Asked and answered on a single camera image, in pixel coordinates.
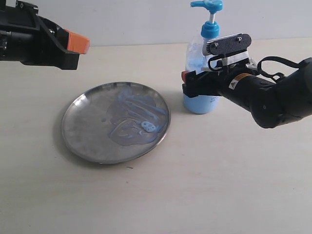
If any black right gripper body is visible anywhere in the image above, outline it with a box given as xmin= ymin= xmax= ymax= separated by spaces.
xmin=214 ymin=66 xmax=263 ymax=98

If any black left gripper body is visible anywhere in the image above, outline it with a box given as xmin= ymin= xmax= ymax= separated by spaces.
xmin=0 ymin=0 xmax=48 ymax=63

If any smeared light blue paste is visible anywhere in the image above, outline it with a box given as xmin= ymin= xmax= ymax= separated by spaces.
xmin=107 ymin=88 xmax=169 ymax=146

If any round stainless steel plate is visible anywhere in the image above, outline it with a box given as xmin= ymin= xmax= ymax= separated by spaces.
xmin=61 ymin=81 xmax=171 ymax=164

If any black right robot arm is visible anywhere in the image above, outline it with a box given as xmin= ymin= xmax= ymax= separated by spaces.
xmin=182 ymin=56 xmax=312 ymax=129

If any blue lotion pump bottle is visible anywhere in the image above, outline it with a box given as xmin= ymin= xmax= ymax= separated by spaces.
xmin=183 ymin=0 xmax=223 ymax=114

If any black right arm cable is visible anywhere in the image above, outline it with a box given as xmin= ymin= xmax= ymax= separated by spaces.
xmin=256 ymin=56 xmax=299 ymax=80

